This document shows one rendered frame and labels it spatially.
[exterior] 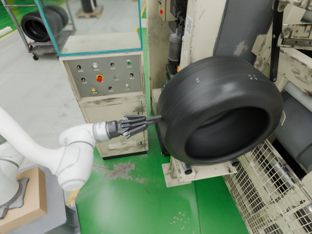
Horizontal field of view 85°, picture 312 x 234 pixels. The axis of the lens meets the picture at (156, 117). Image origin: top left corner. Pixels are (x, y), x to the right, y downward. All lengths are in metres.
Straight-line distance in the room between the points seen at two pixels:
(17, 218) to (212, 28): 1.39
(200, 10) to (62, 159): 0.79
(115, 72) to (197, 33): 0.71
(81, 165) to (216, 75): 0.59
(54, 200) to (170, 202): 1.04
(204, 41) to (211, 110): 0.39
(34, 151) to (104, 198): 1.34
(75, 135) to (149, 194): 1.29
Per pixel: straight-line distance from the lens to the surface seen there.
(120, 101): 1.47
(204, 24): 0.89
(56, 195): 1.37
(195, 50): 0.93
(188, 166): 1.00
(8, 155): 1.26
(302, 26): 0.97
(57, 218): 1.30
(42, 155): 0.70
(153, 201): 1.88
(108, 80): 1.41
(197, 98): 0.65
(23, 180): 1.37
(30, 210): 1.28
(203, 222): 1.88
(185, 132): 0.70
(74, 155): 0.69
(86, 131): 0.77
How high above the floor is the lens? 1.78
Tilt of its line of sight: 45 degrees down
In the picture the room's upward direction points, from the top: straight up
